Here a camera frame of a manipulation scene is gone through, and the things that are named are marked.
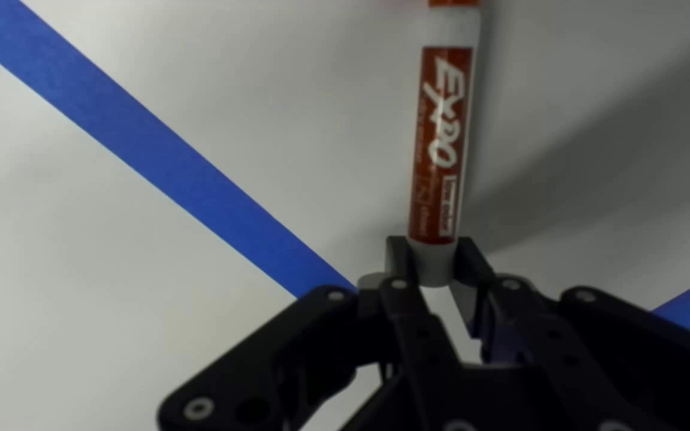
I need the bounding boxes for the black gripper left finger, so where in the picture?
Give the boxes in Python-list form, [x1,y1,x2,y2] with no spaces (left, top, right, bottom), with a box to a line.
[155,237,468,431]

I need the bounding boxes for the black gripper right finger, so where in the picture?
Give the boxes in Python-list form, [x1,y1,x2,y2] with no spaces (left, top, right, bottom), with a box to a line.
[453,237,690,431]

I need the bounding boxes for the red Expo marker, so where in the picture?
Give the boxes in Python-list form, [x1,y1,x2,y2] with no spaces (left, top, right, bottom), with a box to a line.
[398,0,484,287]

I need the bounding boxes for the long blue tape strip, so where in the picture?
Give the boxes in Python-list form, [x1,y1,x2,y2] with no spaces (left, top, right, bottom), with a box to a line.
[0,0,355,298]

